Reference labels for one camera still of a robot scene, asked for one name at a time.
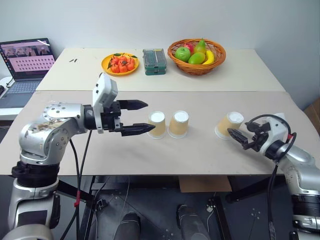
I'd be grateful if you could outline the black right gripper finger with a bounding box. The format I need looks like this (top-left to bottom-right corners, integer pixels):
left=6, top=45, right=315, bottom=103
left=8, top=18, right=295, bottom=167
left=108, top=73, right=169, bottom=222
left=231, top=134, right=251, bottom=151
left=226, top=127, right=248, bottom=144

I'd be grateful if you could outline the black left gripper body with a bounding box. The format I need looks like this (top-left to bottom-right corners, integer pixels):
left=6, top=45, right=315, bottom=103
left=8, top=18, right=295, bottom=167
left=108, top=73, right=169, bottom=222
left=101, top=99, right=125, bottom=133

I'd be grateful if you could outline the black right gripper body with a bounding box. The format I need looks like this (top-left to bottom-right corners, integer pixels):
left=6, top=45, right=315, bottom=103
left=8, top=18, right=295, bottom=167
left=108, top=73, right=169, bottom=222
left=241, top=123, right=271, bottom=152

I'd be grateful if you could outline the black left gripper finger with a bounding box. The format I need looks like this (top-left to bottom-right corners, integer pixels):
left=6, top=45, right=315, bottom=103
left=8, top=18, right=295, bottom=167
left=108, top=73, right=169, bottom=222
left=121, top=122, right=157, bottom=138
left=117, top=99, right=149, bottom=112

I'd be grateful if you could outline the tan paper cup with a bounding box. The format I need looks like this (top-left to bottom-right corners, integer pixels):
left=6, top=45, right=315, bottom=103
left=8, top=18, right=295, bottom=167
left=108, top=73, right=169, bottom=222
left=214, top=111, right=245, bottom=141
left=167, top=110, right=190, bottom=140
left=147, top=110, right=166, bottom=140

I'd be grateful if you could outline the green clear plastic case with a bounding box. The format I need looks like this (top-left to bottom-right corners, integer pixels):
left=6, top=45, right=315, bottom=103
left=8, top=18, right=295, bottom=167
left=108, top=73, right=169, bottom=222
left=144, top=67, right=167, bottom=77
left=142, top=48, right=167, bottom=70

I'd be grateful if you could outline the yellow plate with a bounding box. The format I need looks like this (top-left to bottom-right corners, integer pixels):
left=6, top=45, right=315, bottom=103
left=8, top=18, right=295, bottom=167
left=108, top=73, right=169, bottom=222
left=101, top=52, right=140, bottom=77

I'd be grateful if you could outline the brown cardboard sheet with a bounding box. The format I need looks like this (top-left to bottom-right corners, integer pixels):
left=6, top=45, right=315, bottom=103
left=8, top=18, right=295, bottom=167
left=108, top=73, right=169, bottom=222
left=178, top=175, right=233, bottom=194

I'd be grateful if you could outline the beige rear table board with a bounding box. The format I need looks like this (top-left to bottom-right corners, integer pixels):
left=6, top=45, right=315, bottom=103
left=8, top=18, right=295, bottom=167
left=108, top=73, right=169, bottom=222
left=35, top=47, right=287, bottom=93

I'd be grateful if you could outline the brown cardboard box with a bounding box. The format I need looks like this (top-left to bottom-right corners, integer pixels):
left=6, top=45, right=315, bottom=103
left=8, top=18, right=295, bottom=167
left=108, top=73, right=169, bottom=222
left=303, top=96, right=320, bottom=119

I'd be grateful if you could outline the green apple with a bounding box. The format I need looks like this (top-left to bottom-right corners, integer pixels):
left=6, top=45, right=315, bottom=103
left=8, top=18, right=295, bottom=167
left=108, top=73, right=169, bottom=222
left=174, top=46, right=192, bottom=63

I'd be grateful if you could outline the brown wicker basket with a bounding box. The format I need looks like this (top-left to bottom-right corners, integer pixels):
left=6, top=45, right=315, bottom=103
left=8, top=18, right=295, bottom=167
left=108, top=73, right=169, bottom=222
left=167, top=38, right=227, bottom=77

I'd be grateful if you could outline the green mango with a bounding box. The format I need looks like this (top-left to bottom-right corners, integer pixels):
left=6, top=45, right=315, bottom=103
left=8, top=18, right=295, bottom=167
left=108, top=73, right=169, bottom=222
left=187, top=51, right=207, bottom=65

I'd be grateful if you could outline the yellow banana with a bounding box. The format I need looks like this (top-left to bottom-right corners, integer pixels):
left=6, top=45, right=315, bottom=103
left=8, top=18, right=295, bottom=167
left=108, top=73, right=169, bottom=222
left=201, top=49, right=216, bottom=66

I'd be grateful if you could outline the red apple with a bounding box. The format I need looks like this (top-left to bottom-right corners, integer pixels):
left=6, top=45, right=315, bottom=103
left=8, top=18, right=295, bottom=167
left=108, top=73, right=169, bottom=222
left=183, top=42, right=196, bottom=54

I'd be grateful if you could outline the green red pear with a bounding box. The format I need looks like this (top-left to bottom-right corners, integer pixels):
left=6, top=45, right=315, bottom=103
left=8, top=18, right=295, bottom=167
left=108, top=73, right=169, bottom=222
left=193, top=37, right=208, bottom=56

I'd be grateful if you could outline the dark rounded shape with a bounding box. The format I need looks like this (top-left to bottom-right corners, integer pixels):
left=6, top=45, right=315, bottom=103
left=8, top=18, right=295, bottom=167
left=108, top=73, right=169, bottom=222
left=116, top=211, right=141, bottom=240
left=176, top=204, right=215, bottom=240

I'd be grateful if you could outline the grey laptop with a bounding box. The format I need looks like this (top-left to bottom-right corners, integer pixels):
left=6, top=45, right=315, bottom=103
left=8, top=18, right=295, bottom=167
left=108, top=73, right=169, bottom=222
left=0, top=37, right=57, bottom=109

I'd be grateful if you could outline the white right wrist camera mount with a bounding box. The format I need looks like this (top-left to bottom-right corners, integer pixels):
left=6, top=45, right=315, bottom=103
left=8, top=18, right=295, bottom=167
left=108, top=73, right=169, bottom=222
left=259, top=116, right=286, bottom=151

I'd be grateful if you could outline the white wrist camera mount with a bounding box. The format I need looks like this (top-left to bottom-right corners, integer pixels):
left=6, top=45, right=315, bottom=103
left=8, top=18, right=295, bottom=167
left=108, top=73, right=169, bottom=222
left=91, top=72, right=119, bottom=135
left=259, top=116, right=286, bottom=151

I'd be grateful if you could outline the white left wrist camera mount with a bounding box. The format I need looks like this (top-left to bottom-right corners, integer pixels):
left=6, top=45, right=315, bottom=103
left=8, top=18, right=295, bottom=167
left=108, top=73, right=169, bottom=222
left=91, top=72, right=119, bottom=135

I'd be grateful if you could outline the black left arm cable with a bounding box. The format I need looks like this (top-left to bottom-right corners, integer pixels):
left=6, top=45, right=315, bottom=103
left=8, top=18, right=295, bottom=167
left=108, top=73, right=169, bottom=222
left=68, top=138, right=81, bottom=240
left=59, top=129, right=93, bottom=240

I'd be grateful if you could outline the black metal table frame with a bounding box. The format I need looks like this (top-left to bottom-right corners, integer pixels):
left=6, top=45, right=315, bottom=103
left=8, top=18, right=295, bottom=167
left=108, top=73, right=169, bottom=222
left=56, top=174, right=287, bottom=240

